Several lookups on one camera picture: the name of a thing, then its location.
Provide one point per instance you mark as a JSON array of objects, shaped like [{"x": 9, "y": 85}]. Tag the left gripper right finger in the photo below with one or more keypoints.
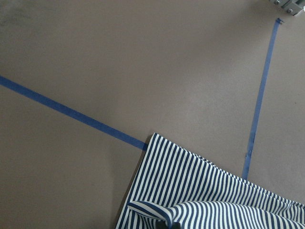
[{"x": 176, "y": 225}]

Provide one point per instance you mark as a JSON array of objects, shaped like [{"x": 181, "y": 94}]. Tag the aluminium frame post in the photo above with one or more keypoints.
[{"x": 292, "y": 7}]

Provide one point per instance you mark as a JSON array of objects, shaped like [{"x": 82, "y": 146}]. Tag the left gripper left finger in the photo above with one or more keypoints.
[{"x": 160, "y": 225}]

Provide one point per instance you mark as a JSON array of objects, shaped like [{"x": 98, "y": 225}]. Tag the striped polo shirt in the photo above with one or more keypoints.
[{"x": 173, "y": 184}]

